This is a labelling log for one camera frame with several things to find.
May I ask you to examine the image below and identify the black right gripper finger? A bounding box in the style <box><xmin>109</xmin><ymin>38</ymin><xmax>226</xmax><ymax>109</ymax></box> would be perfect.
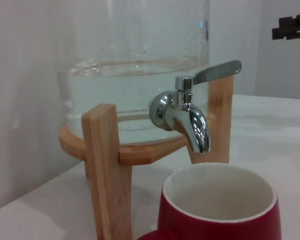
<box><xmin>271</xmin><ymin>11</ymin><xmax>300</xmax><ymax>41</ymax></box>

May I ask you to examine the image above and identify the chrome metal faucet with lever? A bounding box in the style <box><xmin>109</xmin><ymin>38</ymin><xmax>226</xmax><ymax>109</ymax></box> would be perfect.
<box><xmin>148</xmin><ymin>59</ymin><xmax>242</xmax><ymax>154</ymax></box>

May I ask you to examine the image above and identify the red ceramic cup white inside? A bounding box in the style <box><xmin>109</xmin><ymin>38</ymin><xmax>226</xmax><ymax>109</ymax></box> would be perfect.
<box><xmin>136</xmin><ymin>162</ymin><xmax>282</xmax><ymax>240</ymax></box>

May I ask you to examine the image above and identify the clear glass water dispenser jar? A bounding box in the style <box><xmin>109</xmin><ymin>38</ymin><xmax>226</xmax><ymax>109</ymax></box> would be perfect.
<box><xmin>54</xmin><ymin>0</ymin><xmax>213</xmax><ymax>146</ymax></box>

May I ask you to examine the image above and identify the wooden dispenser stand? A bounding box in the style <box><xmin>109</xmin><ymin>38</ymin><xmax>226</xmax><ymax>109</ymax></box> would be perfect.
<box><xmin>58</xmin><ymin>74</ymin><xmax>235</xmax><ymax>240</ymax></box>

